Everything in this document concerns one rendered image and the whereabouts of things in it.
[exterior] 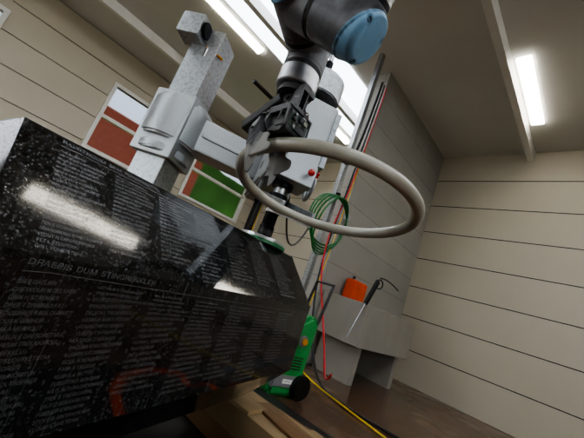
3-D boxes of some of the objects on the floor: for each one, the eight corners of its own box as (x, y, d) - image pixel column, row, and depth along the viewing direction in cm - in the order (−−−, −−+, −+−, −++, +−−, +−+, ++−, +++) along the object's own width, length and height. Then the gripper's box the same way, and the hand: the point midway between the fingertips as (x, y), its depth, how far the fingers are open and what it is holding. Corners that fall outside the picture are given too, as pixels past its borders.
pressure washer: (279, 381, 258) (314, 279, 277) (306, 402, 230) (342, 287, 249) (244, 376, 239) (283, 266, 258) (268, 399, 211) (311, 274, 229)
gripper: (293, 66, 62) (255, 160, 56) (327, 107, 70) (297, 192, 64) (264, 78, 68) (227, 164, 62) (298, 114, 76) (268, 193, 70)
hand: (255, 174), depth 66 cm, fingers closed on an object, 5 cm apart
